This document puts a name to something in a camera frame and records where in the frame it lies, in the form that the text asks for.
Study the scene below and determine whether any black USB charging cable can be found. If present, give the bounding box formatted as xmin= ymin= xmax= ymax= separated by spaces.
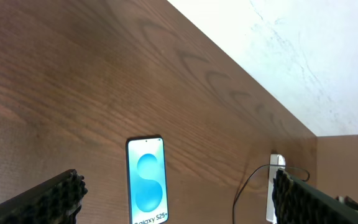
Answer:
xmin=232 ymin=164 xmax=311 ymax=224

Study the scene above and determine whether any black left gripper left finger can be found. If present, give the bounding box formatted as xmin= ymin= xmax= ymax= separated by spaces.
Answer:
xmin=0 ymin=169 xmax=88 ymax=224

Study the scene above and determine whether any brown cardboard panel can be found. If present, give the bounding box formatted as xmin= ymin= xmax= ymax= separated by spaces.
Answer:
xmin=316 ymin=135 xmax=358 ymax=202

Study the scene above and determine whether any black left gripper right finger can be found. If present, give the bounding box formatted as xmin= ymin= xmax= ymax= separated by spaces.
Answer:
xmin=272 ymin=169 xmax=358 ymax=224

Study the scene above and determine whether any white power strip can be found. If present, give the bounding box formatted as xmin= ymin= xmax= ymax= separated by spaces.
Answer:
xmin=265 ymin=154 xmax=286 ymax=224

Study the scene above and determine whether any blue screen smartphone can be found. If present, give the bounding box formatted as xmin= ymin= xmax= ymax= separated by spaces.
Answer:
xmin=126 ymin=134 xmax=169 ymax=224

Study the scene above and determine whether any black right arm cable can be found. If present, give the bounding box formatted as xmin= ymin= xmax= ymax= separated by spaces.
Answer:
xmin=336 ymin=195 xmax=358 ymax=216

